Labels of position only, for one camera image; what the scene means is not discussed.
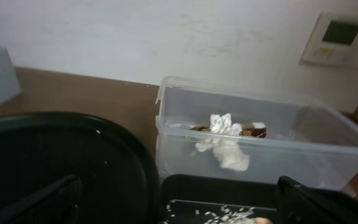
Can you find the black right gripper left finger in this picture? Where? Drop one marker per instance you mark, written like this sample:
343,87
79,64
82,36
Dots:
56,203

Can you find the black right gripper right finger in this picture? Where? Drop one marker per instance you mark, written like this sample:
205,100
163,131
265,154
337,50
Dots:
299,204

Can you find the food scraps pile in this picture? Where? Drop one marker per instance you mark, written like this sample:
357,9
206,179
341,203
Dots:
182,212

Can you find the gold snack wrapper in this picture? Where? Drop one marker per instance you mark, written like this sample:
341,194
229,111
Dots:
256,130

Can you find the white tissue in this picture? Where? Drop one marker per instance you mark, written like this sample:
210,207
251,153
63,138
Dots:
225,150

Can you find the round black serving tray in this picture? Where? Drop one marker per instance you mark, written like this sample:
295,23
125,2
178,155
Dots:
120,180

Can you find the black rectangular tray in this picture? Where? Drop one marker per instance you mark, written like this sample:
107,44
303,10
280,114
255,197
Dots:
217,191

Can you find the clear plastic bin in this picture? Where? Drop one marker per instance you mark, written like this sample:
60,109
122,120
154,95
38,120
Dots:
306,140

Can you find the white wall control panel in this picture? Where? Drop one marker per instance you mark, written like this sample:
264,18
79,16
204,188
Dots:
333,41

